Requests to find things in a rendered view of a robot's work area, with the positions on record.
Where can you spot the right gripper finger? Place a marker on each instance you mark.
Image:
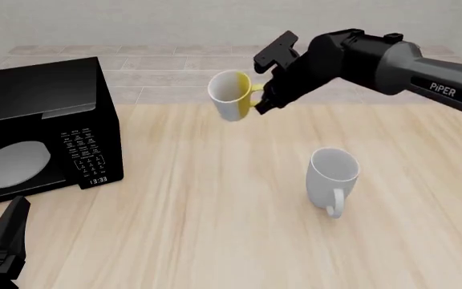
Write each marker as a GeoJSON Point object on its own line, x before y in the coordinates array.
{"type": "Point", "coordinates": [267, 90]}
{"type": "Point", "coordinates": [266, 108]}

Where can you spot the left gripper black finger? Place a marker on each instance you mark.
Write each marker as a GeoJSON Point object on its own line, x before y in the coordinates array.
{"type": "Point", "coordinates": [8, 222]}

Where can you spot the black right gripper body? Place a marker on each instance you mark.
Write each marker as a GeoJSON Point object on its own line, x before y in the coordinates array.
{"type": "Point", "coordinates": [285, 88]}

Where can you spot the yellow and white mug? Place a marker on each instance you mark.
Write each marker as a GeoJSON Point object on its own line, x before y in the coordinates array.
{"type": "Point", "coordinates": [227, 93]}

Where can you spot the grey and black right robot arm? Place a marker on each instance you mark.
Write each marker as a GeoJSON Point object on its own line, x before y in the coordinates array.
{"type": "Point", "coordinates": [375, 63]}

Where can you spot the grey microwave turntable plate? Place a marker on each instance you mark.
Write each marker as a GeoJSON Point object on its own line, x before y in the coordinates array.
{"type": "Point", "coordinates": [14, 164]}

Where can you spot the black microwave oven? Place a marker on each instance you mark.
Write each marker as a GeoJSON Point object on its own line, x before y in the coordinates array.
{"type": "Point", "coordinates": [34, 99]}

